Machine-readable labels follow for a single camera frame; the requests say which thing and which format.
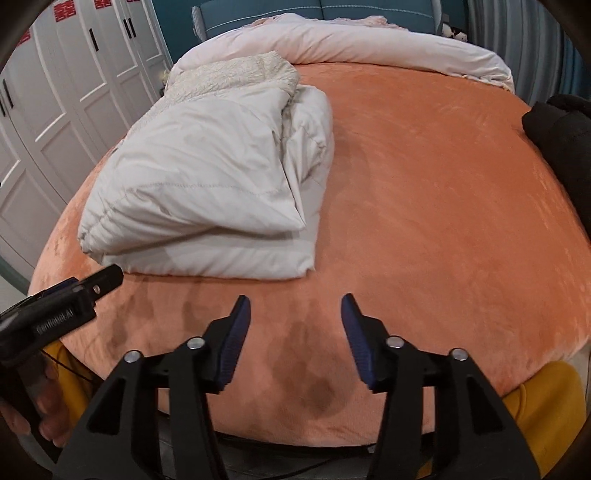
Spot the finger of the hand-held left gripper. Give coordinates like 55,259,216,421
76,264,124,301

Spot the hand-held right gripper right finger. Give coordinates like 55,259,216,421
341,294,541,480

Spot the orange plush blanket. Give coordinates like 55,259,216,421
28,62,591,448

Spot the blue padded headboard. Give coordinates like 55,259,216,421
191,0,444,38

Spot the grey blue curtain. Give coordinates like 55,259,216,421
466,0,591,109

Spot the white puffer jacket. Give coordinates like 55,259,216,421
76,52,334,282

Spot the black cable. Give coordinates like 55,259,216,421
41,344,95,384

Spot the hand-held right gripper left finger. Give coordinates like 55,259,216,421
55,295,251,480

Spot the white duvet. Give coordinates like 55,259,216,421
164,13,515,93

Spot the black puffer jacket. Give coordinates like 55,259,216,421
522,93,591,190

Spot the person's left hand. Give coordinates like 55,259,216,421
0,364,64,439

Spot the white wardrobe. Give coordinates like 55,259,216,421
0,0,174,282

